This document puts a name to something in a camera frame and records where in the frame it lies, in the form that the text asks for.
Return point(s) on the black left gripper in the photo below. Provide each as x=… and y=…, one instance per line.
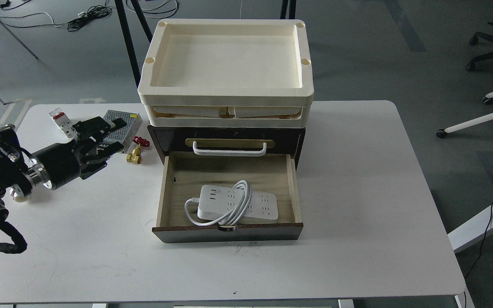
x=60, y=163

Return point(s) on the white power strip with cable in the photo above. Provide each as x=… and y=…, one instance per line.
x=231, y=205

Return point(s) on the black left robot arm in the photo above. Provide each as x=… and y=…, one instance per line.
x=15, y=171

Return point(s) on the white red circuit breaker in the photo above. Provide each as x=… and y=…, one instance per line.
x=63, y=122

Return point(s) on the white plastic pipe valve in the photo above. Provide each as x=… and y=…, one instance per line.
x=17, y=195

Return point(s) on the open dark wooden drawer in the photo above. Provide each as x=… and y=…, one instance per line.
x=183, y=179

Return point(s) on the cream plastic top tray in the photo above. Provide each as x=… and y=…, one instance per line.
x=228, y=63

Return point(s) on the brass valve red handle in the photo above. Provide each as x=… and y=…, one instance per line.
x=135, y=156

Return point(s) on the white drawer handle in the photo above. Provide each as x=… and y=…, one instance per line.
x=229, y=153

